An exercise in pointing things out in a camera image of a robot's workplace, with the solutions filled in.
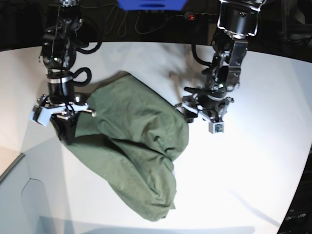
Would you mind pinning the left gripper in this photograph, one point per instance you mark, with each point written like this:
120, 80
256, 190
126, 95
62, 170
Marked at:
203, 106

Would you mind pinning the green t-shirt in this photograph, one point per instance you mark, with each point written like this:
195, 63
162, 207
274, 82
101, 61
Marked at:
132, 143

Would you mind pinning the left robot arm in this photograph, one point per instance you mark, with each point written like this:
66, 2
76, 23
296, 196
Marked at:
237, 20

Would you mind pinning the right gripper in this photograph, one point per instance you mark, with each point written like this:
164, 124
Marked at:
64, 124

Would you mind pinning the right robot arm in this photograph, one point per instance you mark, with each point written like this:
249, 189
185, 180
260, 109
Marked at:
59, 51

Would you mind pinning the blue box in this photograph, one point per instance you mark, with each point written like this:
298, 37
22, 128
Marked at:
140, 5

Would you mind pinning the black power strip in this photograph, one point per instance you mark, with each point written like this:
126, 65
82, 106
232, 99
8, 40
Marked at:
201, 17

